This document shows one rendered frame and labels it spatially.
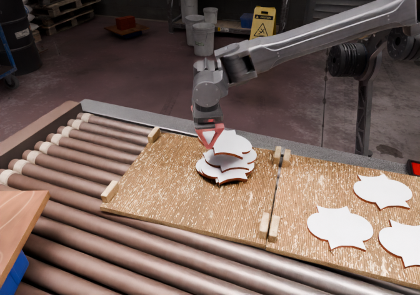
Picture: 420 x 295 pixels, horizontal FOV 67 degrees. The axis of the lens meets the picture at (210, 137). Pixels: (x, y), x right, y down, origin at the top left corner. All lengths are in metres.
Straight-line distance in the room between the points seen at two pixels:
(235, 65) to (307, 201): 0.39
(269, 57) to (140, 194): 0.46
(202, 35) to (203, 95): 3.66
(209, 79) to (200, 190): 0.32
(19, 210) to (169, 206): 0.32
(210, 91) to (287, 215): 0.36
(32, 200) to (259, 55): 0.56
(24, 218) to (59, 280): 0.14
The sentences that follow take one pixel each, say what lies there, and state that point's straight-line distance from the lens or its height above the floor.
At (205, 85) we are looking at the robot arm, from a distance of 0.63.
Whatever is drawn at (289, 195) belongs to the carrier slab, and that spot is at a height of 0.94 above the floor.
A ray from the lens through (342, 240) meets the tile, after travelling 0.78.
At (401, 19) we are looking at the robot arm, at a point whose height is 1.37.
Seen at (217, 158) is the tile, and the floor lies 0.98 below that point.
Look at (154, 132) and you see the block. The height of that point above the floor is 0.96.
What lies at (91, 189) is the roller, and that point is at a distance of 0.93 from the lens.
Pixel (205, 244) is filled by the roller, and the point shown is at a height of 0.91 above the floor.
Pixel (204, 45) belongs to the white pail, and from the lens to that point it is 4.33.
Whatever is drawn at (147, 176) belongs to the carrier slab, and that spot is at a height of 0.94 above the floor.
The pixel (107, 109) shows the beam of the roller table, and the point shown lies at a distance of 1.29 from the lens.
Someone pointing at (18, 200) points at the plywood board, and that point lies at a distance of 0.78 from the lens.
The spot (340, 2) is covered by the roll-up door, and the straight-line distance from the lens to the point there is 5.37.
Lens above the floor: 1.52
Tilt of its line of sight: 35 degrees down
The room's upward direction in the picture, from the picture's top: straight up
